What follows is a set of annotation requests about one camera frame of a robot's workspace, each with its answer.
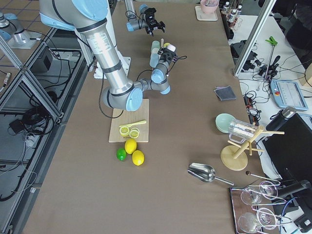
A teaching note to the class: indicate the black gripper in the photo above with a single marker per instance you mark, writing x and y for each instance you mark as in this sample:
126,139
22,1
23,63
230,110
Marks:
151,21
166,57

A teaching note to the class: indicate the pink plastic cup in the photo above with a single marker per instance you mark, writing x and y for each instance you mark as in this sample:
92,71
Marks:
171,47

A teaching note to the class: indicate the green plastic cup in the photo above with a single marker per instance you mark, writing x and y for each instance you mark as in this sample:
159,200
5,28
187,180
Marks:
155,45

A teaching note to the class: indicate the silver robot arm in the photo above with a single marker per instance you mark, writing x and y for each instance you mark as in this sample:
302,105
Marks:
144,20
90,18

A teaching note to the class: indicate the light blue plastic cup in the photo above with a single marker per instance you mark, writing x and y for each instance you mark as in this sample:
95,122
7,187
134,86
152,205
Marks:
154,58

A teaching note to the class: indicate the beige tray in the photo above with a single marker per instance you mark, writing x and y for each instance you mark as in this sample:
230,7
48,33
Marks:
201,16

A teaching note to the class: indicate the pink bowl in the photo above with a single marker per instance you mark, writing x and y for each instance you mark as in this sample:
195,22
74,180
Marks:
209,6

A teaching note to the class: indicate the grey folded cloth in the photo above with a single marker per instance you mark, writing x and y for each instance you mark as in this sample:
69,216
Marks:
225,93

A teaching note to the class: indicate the wooden cutting board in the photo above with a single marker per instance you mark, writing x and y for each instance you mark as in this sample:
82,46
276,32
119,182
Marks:
141,131

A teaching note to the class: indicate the yellow plastic knife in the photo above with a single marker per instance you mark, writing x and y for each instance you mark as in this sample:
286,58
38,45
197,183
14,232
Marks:
134,124

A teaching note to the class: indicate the lemon slice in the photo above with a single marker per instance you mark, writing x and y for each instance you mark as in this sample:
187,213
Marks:
134,133
124,131

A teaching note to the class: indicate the green bowl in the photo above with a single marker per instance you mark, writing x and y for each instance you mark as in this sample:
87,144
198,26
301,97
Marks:
222,122

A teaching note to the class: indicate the yellow lemon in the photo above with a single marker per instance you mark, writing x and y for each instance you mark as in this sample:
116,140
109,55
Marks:
138,157
130,146

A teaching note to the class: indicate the clear glass mug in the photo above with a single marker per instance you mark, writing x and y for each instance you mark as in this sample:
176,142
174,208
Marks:
240,131

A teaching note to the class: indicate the green lime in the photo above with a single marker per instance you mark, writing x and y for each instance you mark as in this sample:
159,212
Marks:
121,154

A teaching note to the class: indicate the metal scoop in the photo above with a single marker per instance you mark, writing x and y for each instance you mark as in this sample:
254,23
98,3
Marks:
205,173

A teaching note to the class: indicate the wooden mug tree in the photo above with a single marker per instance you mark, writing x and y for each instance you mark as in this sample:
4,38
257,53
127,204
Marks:
234,156

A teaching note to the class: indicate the teach pendant tablet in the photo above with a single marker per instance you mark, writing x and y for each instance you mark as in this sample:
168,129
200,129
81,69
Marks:
287,93

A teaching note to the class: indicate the black thermos bottle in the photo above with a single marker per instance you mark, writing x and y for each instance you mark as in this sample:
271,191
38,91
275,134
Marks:
279,119

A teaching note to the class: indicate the black monitor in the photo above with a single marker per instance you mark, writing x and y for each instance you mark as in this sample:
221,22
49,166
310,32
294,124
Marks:
291,153

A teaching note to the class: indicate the wine glass rack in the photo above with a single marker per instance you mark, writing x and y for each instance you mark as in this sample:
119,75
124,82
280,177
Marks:
239,208

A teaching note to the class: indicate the white wire cup holder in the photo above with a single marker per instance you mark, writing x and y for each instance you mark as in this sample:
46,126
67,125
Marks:
161,43

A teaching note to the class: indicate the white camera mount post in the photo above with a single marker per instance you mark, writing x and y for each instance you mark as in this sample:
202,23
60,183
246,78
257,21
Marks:
124,60

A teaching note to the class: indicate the aluminium frame post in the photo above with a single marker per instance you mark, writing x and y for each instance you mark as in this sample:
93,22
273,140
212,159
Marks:
255,31

